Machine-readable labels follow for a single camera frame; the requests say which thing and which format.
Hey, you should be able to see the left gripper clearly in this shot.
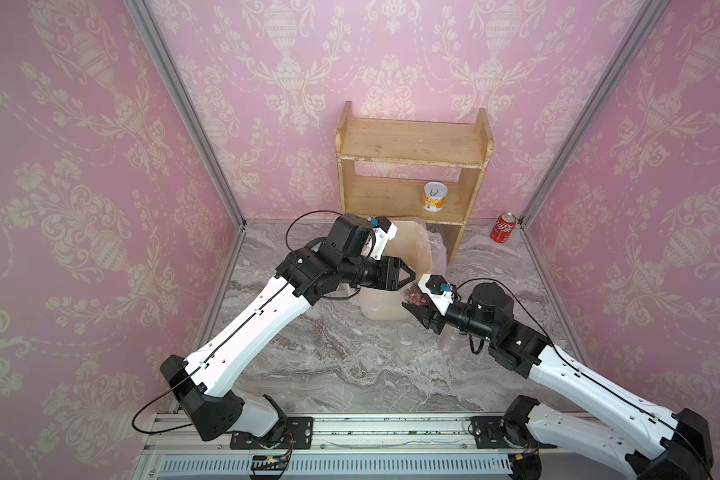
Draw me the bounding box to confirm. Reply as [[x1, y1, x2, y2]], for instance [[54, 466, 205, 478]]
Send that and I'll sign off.
[[339, 254, 418, 289]]

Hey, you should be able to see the yellow can on shelf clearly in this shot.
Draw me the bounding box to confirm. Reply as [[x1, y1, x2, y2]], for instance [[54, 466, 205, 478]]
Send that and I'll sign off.
[[421, 182, 449, 212]]

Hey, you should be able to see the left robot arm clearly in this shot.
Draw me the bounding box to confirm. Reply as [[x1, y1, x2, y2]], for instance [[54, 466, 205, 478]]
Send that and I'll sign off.
[[160, 214, 416, 445]]

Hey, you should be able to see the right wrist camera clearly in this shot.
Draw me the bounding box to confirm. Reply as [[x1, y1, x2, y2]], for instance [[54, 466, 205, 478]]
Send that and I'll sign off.
[[418, 274, 455, 316]]

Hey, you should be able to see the beige trash bin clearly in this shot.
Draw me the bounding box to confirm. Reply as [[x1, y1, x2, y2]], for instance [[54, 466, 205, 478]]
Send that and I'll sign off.
[[351, 219, 436, 322]]

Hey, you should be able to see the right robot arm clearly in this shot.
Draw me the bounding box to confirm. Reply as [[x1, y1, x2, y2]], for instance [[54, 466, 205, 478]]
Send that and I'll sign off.
[[403, 275, 714, 479]]

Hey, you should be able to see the wooden two-tier shelf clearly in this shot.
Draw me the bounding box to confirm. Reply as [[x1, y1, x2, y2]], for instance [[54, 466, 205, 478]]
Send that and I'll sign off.
[[335, 101, 495, 262]]

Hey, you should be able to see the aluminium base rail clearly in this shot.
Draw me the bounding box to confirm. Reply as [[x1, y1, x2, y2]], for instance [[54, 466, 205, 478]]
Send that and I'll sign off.
[[132, 412, 634, 479]]

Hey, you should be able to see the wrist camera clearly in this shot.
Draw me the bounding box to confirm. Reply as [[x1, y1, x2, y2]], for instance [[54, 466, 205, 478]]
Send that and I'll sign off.
[[418, 274, 455, 316], [368, 216, 398, 260]]

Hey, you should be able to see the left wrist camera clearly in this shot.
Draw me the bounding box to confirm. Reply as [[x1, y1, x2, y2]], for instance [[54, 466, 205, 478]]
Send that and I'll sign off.
[[368, 216, 398, 260]]

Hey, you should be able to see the red cola can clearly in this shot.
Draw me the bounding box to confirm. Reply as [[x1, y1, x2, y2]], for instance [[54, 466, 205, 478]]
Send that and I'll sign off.
[[490, 212, 518, 244]]

